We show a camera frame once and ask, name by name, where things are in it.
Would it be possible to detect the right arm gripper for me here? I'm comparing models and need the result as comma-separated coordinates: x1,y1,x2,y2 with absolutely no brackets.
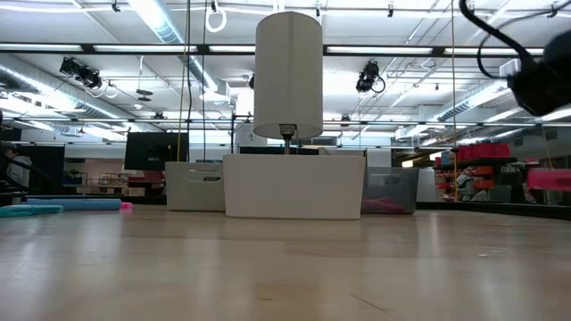
508,29,571,118

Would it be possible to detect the blue marker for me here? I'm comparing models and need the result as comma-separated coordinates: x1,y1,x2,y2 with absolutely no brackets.
25,197,122,211

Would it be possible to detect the teal marker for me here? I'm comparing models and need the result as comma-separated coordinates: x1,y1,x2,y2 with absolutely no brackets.
0,203,65,218

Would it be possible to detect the shelf with red bins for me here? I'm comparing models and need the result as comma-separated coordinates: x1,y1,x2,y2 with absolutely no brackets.
433,142,518,202

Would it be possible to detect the dark translucent plastic bin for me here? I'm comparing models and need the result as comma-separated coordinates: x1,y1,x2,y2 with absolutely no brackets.
360,166,420,216

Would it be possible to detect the table lamp with white shade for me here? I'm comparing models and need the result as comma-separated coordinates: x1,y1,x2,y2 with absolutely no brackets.
252,11,324,156

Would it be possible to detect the white plastic bin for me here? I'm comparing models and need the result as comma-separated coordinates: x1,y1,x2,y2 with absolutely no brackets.
222,153,366,220

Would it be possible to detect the light grey plastic bin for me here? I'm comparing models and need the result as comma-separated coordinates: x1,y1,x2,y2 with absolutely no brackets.
164,160,227,212

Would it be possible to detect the black display screen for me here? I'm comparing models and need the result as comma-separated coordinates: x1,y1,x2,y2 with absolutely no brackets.
123,131,190,171

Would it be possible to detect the person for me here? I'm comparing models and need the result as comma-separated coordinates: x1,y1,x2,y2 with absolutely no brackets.
0,141,33,191

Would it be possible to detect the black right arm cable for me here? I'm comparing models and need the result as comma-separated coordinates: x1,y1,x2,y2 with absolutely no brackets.
458,0,571,80

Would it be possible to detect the silver ventilation duct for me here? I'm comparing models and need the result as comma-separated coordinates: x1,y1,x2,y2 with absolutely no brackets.
436,60,521,124
128,0,222,93

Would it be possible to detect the yellow hanging cord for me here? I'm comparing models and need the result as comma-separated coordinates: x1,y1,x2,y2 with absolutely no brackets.
450,0,459,202
176,0,192,162

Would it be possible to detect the black hanging camera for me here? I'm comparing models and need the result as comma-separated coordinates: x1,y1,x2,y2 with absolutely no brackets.
59,56,104,90
355,60,387,95

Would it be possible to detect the black hanging cable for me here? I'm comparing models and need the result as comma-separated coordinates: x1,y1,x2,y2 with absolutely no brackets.
201,0,209,162

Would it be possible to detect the white cable ring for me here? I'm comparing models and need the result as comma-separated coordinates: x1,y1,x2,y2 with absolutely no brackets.
204,6,228,34

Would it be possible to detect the black frame bar with lights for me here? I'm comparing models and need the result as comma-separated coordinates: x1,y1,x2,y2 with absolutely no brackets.
0,42,548,58

